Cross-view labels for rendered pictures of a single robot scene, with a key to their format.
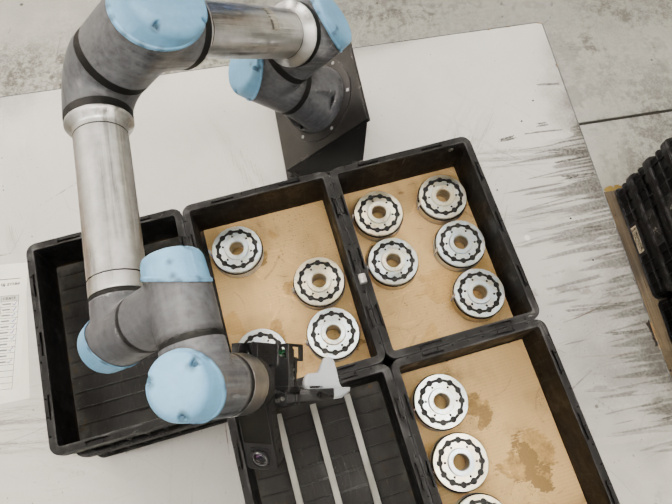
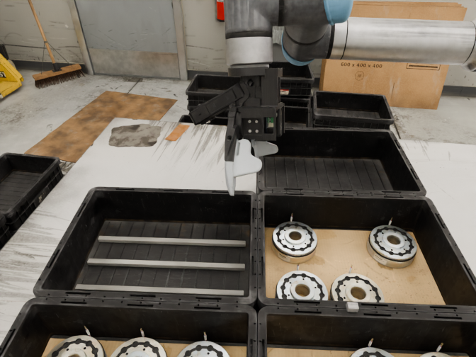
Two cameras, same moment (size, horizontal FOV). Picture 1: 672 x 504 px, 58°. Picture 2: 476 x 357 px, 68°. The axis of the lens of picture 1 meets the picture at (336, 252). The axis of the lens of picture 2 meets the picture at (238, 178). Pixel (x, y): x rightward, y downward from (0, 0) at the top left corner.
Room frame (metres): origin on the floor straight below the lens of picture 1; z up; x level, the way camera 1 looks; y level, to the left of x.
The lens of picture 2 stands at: (0.28, -0.43, 1.48)
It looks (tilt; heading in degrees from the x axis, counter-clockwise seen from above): 39 degrees down; 110
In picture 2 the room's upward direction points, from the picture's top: straight up
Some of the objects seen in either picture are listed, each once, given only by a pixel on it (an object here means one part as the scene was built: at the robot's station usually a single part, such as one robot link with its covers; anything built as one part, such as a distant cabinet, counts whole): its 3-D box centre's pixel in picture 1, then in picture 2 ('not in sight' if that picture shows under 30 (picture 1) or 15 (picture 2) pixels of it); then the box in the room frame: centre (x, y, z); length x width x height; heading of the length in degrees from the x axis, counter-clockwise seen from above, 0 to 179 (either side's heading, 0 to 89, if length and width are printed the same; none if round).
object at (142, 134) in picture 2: not in sight; (134, 134); (-0.55, 0.60, 0.71); 0.22 x 0.19 x 0.01; 12
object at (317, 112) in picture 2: not in sight; (343, 139); (0.25, 1.42, 0.37); 0.40 x 0.30 x 0.45; 12
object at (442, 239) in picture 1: (460, 243); not in sight; (0.45, -0.25, 0.86); 0.10 x 0.10 x 0.01
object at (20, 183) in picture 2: not in sight; (20, 207); (-1.12, 0.37, 0.31); 0.40 x 0.30 x 0.34; 102
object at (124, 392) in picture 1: (130, 330); (329, 174); (0.25, 0.39, 0.87); 0.40 x 0.30 x 0.11; 18
